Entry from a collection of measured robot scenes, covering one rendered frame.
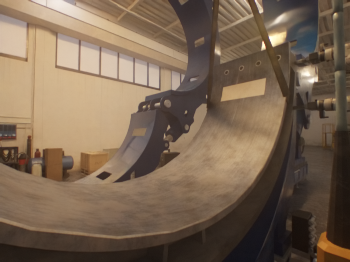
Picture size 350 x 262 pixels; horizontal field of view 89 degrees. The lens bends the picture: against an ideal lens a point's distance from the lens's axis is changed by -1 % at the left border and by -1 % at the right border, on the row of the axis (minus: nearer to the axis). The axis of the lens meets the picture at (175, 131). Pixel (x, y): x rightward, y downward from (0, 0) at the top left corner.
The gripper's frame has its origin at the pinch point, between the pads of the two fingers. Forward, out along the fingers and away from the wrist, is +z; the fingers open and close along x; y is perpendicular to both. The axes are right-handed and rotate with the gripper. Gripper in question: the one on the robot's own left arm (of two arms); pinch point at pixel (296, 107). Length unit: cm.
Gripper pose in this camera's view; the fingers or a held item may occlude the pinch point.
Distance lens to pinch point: 165.3
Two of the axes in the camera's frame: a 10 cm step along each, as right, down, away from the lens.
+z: -6.8, 0.2, 7.3
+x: -7.3, -0.2, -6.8
